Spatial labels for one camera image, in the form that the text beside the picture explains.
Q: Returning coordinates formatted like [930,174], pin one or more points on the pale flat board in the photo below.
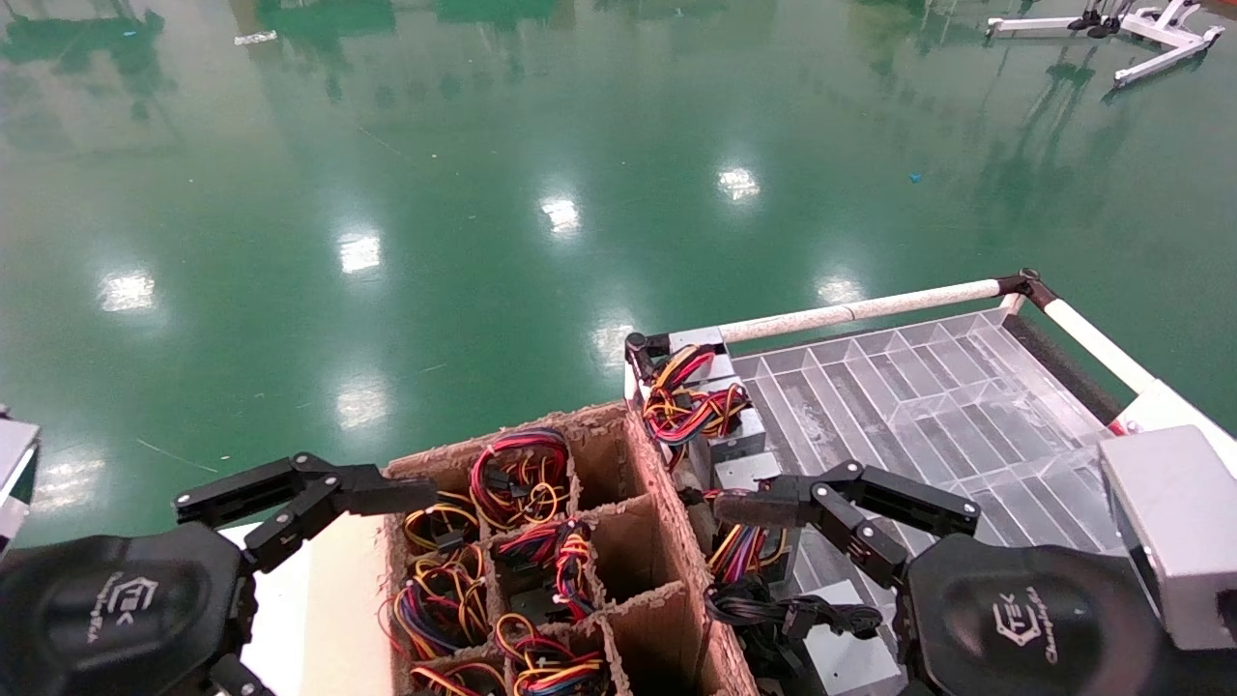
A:
[329,619]

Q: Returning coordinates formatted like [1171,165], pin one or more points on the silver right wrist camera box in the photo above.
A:
[1179,532]

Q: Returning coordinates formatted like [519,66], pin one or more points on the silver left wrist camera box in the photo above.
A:
[14,474]

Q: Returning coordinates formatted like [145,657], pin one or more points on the clear plastic divider tray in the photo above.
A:
[918,406]

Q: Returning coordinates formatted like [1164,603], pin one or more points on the white floor scrap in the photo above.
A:
[256,38]

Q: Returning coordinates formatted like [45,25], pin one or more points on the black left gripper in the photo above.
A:
[97,619]

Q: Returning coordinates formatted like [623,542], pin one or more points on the brown cardboard divider box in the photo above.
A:
[638,561]

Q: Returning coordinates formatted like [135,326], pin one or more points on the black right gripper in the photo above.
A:
[1015,628]

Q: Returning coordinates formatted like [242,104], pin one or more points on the white tube rack frame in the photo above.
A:
[870,309]

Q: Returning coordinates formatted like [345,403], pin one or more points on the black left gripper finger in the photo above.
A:
[387,491]

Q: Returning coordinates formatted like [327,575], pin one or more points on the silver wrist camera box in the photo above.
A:
[14,474]
[1179,532]

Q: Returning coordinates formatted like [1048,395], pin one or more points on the red and white sign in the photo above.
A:
[1179,411]

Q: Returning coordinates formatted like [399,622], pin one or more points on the black foam strip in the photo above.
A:
[1058,367]

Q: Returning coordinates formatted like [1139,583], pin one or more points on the white metal floor stand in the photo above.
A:
[1024,23]

